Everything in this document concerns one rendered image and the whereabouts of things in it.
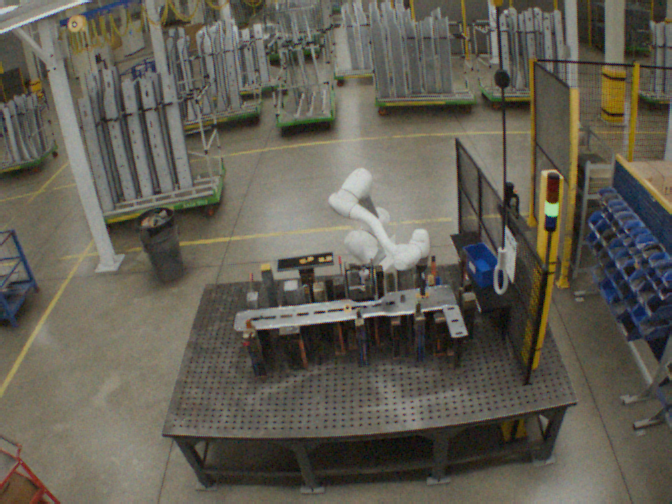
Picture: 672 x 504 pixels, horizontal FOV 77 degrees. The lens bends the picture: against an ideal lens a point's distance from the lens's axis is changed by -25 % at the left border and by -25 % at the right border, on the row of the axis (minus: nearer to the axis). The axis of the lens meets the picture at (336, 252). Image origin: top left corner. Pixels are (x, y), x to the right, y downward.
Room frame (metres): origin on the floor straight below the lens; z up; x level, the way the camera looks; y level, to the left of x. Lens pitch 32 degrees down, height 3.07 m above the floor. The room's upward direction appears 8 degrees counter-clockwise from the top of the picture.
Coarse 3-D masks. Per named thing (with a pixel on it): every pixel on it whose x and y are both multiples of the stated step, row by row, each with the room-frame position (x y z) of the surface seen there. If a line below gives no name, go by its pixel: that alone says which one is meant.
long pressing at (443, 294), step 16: (432, 288) 2.73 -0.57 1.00; (448, 288) 2.70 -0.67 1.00; (320, 304) 2.73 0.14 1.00; (336, 304) 2.71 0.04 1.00; (352, 304) 2.69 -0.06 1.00; (368, 304) 2.67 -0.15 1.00; (384, 304) 2.64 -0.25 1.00; (400, 304) 2.62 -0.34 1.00; (432, 304) 2.57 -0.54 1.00; (448, 304) 2.54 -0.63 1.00; (240, 320) 2.66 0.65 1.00; (272, 320) 2.63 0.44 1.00; (288, 320) 2.61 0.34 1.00; (304, 320) 2.59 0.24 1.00; (320, 320) 2.58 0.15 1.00; (336, 320) 2.56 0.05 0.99
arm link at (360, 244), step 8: (352, 232) 3.35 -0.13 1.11; (360, 232) 3.35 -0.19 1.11; (352, 240) 3.29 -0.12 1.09; (360, 240) 3.29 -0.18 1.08; (368, 240) 3.30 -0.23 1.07; (376, 240) 3.32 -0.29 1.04; (352, 248) 3.27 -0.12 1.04; (360, 248) 3.26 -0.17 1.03; (368, 248) 3.27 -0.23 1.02; (376, 248) 3.30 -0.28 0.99; (360, 256) 3.25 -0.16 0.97; (368, 256) 3.25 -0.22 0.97
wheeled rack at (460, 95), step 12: (384, 24) 10.09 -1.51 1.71; (420, 36) 9.64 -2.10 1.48; (456, 36) 9.54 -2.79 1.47; (468, 36) 8.99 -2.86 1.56; (372, 60) 9.24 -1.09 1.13; (420, 60) 9.98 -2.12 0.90; (372, 72) 9.25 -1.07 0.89; (468, 84) 9.70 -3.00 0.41; (408, 96) 9.49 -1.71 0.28; (420, 96) 9.43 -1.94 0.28; (432, 96) 9.38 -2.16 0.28; (444, 96) 9.34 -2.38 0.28; (456, 96) 9.19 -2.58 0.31; (468, 96) 9.26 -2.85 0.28; (384, 108) 9.29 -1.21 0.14; (468, 108) 9.07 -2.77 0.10
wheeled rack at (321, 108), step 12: (276, 36) 10.03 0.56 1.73; (288, 36) 10.58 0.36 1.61; (324, 36) 10.55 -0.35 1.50; (300, 48) 8.75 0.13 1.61; (324, 60) 8.73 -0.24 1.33; (312, 84) 8.74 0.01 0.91; (288, 96) 10.54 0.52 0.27; (300, 96) 10.34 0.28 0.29; (312, 96) 10.10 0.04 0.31; (324, 96) 9.98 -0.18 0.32; (276, 108) 8.78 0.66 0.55; (288, 108) 9.60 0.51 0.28; (300, 108) 9.44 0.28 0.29; (312, 108) 9.35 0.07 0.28; (324, 108) 9.21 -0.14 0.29; (276, 120) 8.79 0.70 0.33; (288, 120) 8.82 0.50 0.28; (300, 120) 8.74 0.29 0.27; (312, 120) 8.72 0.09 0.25; (324, 120) 8.71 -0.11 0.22
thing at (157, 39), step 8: (152, 0) 8.70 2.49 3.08; (160, 0) 8.74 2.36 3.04; (152, 8) 8.70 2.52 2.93; (152, 16) 8.71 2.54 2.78; (160, 24) 8.77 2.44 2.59; (152, 32) 8.71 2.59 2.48; (160, 32) 8.78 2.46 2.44; (152, 40) 8.71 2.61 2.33; (160, 40) 8.71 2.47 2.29; (160, 48) 8.70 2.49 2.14; (160, 56) 8.70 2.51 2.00; (160, 64) 8.71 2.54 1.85; (168, 72) 8.77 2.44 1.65; (168, 80) 8.77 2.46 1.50; (168, 88) 8.71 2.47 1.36
